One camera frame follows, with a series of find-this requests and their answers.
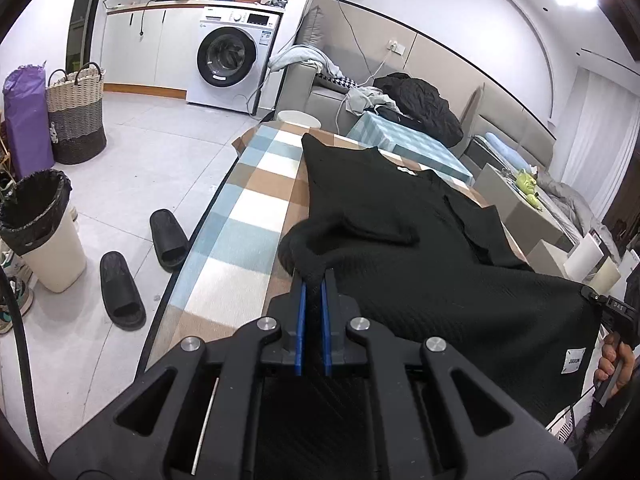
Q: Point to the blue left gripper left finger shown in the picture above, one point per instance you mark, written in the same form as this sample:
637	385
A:
301	296

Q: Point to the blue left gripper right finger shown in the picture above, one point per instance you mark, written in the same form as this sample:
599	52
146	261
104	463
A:
326	330

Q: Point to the black knit sweater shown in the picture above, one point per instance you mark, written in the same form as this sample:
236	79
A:
425	260

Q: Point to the person's right hand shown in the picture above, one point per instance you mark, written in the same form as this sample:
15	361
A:
614	352

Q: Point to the white paper roll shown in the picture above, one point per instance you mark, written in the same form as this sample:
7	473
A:
583	258

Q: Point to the plaid tablecloth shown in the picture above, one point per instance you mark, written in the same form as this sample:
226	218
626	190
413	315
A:
233	269

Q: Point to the green plush toy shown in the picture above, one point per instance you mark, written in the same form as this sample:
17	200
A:
527	184

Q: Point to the black slipper far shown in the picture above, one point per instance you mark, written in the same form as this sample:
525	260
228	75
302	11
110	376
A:
169	240

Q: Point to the black slipper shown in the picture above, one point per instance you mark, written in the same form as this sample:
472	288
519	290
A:
169	240
120	294

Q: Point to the black slipper near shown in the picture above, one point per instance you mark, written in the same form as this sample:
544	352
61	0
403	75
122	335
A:
120	294

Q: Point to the blue checked small table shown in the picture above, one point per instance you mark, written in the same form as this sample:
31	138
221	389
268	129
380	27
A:
374	130

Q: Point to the white round stool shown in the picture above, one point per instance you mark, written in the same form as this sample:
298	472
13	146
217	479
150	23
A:
299	119

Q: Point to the grey sofa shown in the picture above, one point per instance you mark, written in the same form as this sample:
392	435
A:
325	28

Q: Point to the grey bed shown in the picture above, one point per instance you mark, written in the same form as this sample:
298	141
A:
501	138

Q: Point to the black puffy jacket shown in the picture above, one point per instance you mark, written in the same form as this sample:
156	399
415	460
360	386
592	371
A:
422	104

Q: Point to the light blue blanket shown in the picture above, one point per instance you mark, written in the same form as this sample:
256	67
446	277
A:
308	55

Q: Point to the white washing machine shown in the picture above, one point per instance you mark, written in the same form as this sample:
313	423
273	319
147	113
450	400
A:
232	49

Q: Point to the beige trash bin black liner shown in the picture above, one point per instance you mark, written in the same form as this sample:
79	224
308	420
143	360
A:
37	225

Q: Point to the white kitchen cabinet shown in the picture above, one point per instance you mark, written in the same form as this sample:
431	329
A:
153	47

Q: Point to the woven laundry basket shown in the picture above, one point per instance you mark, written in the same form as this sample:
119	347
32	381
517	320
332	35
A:
75	114

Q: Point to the purple bag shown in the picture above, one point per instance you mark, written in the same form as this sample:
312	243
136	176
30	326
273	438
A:
25	107

